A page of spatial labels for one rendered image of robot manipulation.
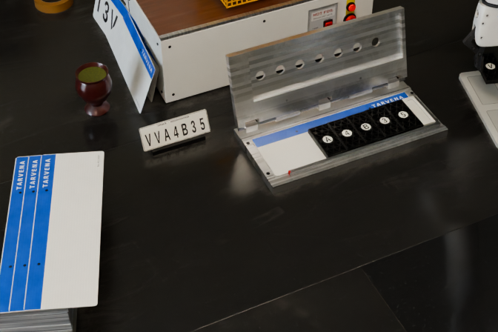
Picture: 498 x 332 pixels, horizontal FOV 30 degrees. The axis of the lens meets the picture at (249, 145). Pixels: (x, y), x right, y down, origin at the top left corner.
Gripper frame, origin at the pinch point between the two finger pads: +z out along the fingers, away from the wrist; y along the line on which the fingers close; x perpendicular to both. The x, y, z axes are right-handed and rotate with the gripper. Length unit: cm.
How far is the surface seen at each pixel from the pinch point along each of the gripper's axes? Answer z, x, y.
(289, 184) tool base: 13, -24, -52
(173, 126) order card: 6, -7, -75
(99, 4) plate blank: -4, 41, -91
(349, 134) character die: 8.6, -12.8, -36.4
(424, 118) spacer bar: 8.1, -9.7, -18.4
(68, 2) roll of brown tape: -2, 49, -100
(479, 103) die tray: 9.0, -3.5, -3.3
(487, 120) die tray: 10.2, -9.5, -3.1
